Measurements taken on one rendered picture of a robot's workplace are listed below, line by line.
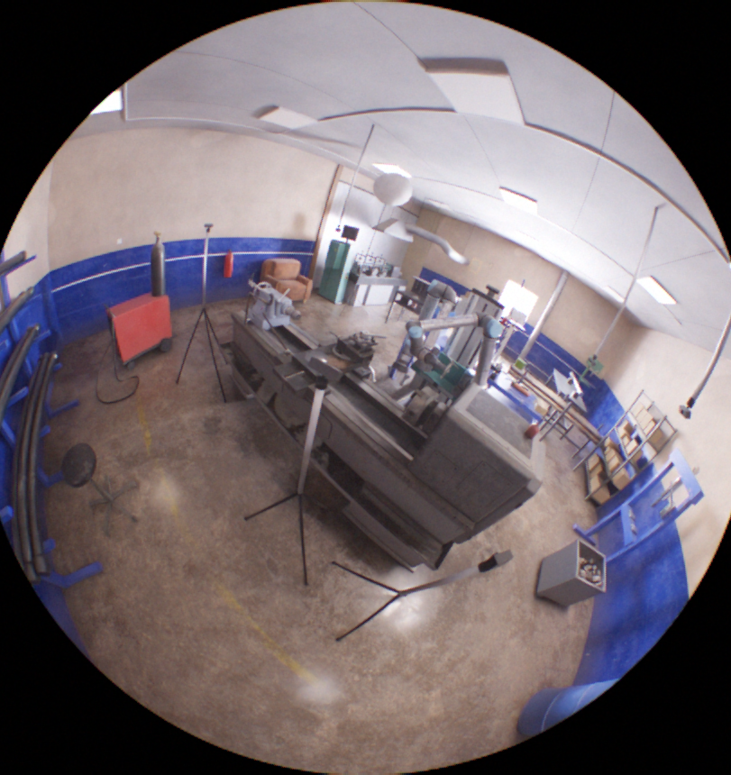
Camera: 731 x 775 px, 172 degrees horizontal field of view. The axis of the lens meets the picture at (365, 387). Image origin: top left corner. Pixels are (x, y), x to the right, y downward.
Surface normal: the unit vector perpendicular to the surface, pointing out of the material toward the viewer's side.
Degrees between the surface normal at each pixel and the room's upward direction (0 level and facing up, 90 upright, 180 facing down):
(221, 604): 0
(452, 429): 90
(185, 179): 90
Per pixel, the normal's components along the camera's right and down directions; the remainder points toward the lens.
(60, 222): 0.72, 0.57
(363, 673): 0.29, -0.76
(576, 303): -0.63, 0.31
